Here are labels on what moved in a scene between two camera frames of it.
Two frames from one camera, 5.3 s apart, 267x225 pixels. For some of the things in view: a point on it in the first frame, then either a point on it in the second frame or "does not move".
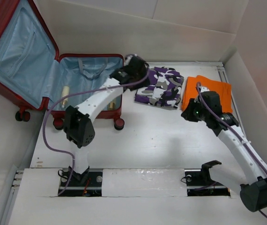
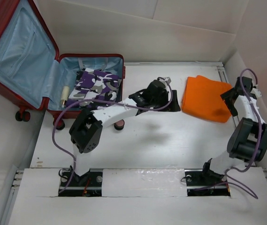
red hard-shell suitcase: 22,67 does not move
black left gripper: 142,72 to 174,106
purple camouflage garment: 164,90 to 92,84
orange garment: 223,88 does not move
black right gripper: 186,114 to 226,95
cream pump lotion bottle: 65,93 does not move
